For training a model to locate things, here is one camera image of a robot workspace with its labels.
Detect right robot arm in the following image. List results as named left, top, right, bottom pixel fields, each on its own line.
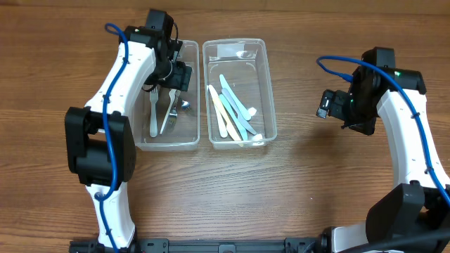
left=311, top=47, right=449, bottom=252

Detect left clear plastic container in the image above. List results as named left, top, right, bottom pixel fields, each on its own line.
left=130, top=40, right=200, bottom=151

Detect white plastic fork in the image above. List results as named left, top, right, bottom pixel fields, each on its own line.
left=149, top=86, right=159, bottom=138
left=160, top=89, right=181, bottom=135

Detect white plastic knife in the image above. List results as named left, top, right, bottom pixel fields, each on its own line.
left=219, top=74, right=251, bottom=121
left=207, top=84, right=228, bottom=138
left=221, top=88, right=257, bottom=135

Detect clear plastic container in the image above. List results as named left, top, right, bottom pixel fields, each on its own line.
left=130, top=40, right=200, bottom=151
left=202, top=38, right=277, bottom=150

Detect right blue cable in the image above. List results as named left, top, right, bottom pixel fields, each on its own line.
left=315, top=55, right=450, bottom=208

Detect blue cable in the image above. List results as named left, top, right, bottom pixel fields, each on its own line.
left=94, top=22, right=129, bottom=253
left=315, top=55, right=450, bottom=208

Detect cream yellow plastic knife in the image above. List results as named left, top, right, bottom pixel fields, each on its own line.
left=207, top=84, right=243, bottom=147

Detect short metal fork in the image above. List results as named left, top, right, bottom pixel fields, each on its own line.
left=181, top=100, right=194, bottom=117

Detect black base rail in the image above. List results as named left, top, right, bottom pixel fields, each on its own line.
left=68, top=237, right=450, bottom=253

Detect light blue plastic knife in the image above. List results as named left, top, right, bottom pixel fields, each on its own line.
left=219, top=94, right=248, bottom=141

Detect right clear plastic container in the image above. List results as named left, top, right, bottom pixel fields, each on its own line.
left=202, top=38, right=277, bottom=150

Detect long metal fork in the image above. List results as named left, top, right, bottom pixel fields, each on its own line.
left=165, top=102, right=178, bottom=132

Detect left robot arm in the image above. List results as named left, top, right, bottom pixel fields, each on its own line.
left=65, top=9, right=192, bottom=252

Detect left blue cable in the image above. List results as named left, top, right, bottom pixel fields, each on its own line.
left=94, top=22, right=129, bottom=253

